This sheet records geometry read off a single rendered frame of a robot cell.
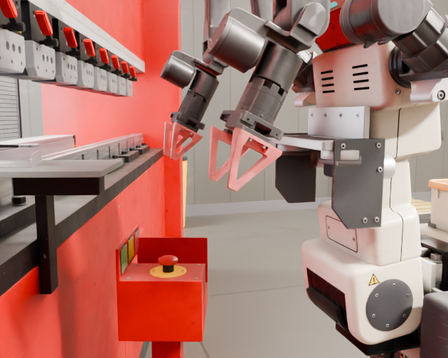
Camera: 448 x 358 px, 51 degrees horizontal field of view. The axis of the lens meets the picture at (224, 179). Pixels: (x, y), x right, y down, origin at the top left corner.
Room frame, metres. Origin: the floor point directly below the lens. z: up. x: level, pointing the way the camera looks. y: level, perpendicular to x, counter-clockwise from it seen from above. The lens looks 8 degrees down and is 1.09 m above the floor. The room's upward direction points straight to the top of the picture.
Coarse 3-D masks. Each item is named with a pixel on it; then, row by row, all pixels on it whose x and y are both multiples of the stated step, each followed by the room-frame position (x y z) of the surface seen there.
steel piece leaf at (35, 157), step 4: (36, 152) 0.80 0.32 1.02; (40, 152) 0.84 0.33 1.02; (32, 156) 0.76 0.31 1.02; (36, 156) 0.80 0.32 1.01; (40, 156) 0.84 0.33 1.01; (32, 160) 0.76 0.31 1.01; (36, 160) 0.80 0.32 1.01; (40, 160) 0.84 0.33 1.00; (0, 164) 0.79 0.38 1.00; (4, 164) 0.79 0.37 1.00; (8, 164) 0.79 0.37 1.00; (12, 164) 0.79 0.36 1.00; (16, 164) 0.79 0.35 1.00; (20, 164) 0.79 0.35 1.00; (24, 164) 0.79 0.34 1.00; (28, 164) 0.79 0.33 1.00; (32, 164) 0.76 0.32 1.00; (36, 164) 0.80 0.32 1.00
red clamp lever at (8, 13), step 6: (0, 0) 0.89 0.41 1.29; (6, 0) 0.89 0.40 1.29; (0, 6) 0.90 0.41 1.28; (6, 6) 0.90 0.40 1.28; (12, 6) 0.90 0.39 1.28; (6, 12) 0.91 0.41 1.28; (12, 12) 0.91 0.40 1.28; (12, 18) 0.92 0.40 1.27; (6, 24) 0.94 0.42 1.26; (12, 24) 0.93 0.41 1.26; (18, 24) 0.94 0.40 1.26; (24, 24) 0.95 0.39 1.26; (12, 30) 0.94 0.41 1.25; (18, 30) 0.94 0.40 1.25; (24, 30) 0.94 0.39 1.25
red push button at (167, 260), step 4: (164, 256) 0.89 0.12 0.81; (168, 256) 0.88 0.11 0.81; (172, 256) 0.89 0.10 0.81; (160, 260) 0.87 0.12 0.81; (164, 260) 0.87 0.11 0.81; (168, 260) 0.87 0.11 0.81; (172, 260) 0.87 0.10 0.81; (176, 260) 0.88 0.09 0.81; (164, 264) 0.87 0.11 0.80; (168, 264) 0.87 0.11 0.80; (172, 264) 0.87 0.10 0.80; (164, 268) 0.88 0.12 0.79; (168, 268) 0.87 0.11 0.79; (172, 268) 0.88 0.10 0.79; (164, 272) 0.88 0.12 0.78; (168, 272) 0.87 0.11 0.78
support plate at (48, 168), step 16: (16, 160) 0.88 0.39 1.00; (48, 160) 0.88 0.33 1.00; (64, 160) 0.88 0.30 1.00; (80, 160) 0.88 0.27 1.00; (96, 160) 0.88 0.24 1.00; (112, 160) 0.88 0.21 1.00; (0, 176) 0.71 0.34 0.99; (16, 176) 0.71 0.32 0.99; (32, 176) 0.71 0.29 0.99; (48, 176) 0.71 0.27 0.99; (64, 176) 0.71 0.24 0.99; (80, 176) 0.71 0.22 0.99; (96, 176) 0.71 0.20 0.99
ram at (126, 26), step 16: (32, 0) 1.12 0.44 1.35; (80, 0) 1.53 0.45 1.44; (96, 0) 1.74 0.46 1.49; (112, 0) 2.03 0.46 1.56; (128, 0) 2.41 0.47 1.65; (64, 16) 1.35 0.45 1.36; (96, 16) 1.73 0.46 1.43; (112, 16) 2.02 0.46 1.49; (128, 16) 2.40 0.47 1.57; (80, 32) 1.52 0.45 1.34; (112, 32) 2.01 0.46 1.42; (128, 32) 2.39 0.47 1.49; (112, 48) 2.00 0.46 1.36; (128, 48) 2.38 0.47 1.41
